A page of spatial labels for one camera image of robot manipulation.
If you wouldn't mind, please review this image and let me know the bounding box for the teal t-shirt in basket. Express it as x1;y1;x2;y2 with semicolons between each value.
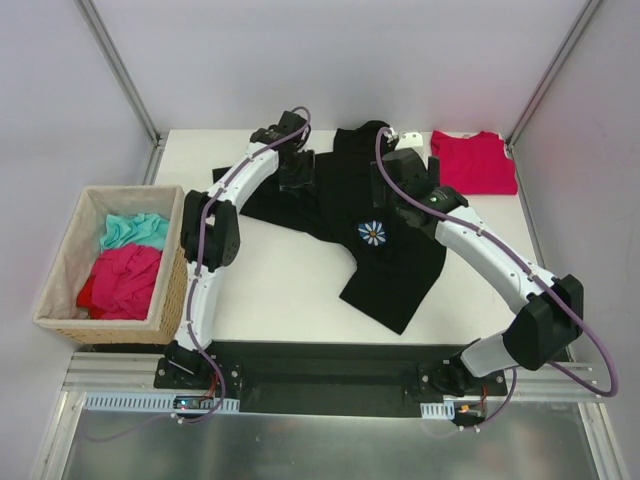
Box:
99;213;170;252

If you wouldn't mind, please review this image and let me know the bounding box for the right aluminium frame post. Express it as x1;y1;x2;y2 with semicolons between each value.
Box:
506;0;605;152

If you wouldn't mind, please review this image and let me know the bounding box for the left aluminium frame post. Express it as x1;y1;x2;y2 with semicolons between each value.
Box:
74;0;161;146

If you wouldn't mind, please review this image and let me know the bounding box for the red t-shirt in basket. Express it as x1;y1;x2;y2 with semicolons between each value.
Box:
76;243;162;320

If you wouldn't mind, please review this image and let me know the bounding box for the left white cable duct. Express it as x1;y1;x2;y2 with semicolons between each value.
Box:
84;392;240;415

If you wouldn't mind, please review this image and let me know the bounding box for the wicker laundry basket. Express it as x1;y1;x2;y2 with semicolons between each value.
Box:
33;185;187;345

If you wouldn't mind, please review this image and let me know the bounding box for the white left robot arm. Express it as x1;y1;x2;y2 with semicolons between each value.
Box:
172;106;315;389

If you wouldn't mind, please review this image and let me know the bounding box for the right white cable duct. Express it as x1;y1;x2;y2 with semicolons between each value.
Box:
420;401;485;420

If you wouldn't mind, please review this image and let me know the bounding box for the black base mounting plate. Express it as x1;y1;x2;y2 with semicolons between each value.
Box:
153;337;507;415

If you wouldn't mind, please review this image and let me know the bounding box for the black flower print t-shirt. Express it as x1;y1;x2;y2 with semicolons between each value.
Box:
241;120;446;334

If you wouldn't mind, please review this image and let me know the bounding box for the aluminium front rail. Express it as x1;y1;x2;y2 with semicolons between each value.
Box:
62;352;604;403

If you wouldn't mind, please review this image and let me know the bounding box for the white cable duct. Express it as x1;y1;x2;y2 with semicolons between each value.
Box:
420;401;485;420
84;392;240;415

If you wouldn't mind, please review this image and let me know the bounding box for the folded red t-shirt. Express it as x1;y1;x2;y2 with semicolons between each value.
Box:
430;130;518;195

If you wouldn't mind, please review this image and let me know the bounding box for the aluminium frame post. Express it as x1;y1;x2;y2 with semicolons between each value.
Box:
74;0;161;146
506;0;605;152

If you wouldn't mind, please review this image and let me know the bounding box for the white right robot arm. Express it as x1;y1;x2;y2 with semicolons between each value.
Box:
370;126;585;395

